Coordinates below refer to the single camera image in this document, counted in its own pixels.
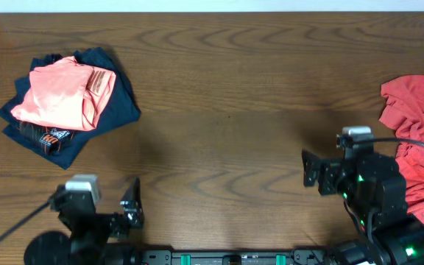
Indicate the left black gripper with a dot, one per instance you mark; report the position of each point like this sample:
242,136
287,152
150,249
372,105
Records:
120,218

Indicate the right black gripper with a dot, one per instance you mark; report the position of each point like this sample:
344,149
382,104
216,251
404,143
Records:
331,168

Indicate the light coral pink shirt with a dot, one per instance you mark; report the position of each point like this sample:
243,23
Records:
67,95

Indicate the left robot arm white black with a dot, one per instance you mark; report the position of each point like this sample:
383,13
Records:
55,247

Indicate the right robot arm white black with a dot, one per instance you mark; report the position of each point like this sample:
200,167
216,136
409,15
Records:
374,194

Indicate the black orange printed folded shirt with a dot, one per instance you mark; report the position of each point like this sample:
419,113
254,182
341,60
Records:
50,140

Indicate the red t-shirt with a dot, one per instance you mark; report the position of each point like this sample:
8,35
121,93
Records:
404,113

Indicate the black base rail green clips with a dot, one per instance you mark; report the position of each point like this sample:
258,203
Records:
300,256

